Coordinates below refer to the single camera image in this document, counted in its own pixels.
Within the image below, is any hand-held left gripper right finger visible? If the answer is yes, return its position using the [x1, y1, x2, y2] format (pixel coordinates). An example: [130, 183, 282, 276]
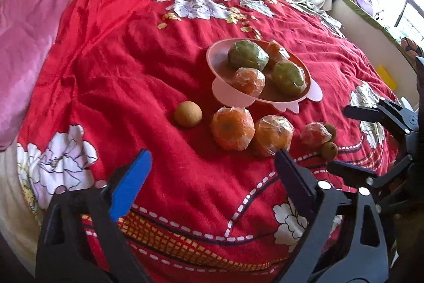
[275, 148, 390, 283]

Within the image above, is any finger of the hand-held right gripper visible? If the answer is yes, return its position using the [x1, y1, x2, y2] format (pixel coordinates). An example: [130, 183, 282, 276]
[327, 153, 415, 201]
[343, 99, 419, 134]

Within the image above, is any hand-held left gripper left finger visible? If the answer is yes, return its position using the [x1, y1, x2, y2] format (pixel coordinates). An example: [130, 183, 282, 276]
[36, 149, 153, 283]

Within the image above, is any brown longan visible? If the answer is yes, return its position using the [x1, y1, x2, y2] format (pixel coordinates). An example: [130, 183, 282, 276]
[319, 142, 339, 158]
[323, 123, 337, 142]
[174, 101, 203, 128]

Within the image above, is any plastic-wrapped orange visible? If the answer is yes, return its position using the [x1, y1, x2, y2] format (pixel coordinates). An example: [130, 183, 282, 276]
[211, 106, 255, 151]
[231, 67, 266, 95]
[267, 41, 289, 65]
[254, 115, 294, 158]

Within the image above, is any small red tomato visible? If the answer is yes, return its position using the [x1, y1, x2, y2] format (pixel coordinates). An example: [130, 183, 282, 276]
[300, 123, 332, 148]

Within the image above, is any pink plastic bowl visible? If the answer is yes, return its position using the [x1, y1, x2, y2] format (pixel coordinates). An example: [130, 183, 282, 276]
[206, 38, 324, 114]

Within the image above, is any plastic-wrapped green citrus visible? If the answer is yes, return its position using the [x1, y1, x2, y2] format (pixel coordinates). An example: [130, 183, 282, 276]
[227, 40, 270, 71]
[272, 60, 306, 95]

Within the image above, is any yellow flat packet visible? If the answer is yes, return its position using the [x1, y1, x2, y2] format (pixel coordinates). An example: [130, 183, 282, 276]
[376, 64, 398, 90]

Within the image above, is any multicoloured cloth bundle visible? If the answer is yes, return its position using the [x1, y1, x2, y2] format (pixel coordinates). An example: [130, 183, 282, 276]
[400, 37, 424, 59]

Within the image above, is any green window seat cushion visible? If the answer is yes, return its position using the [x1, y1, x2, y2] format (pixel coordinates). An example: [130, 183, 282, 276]
[334, 0, 424, 49]

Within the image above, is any red floral blanket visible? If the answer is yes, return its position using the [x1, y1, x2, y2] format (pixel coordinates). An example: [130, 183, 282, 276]
[16, 0, 415, 283]

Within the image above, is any white mattress sheet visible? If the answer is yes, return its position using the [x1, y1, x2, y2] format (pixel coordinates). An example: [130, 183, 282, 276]
[0, 142, 44, 239]

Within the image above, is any grey white crumpled cloth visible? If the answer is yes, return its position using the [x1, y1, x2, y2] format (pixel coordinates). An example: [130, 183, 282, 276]
[297, 1, 346, 39]

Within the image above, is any pink quilt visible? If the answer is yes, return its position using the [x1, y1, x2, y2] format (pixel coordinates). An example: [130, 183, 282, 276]
[0, 0, 111, 151]

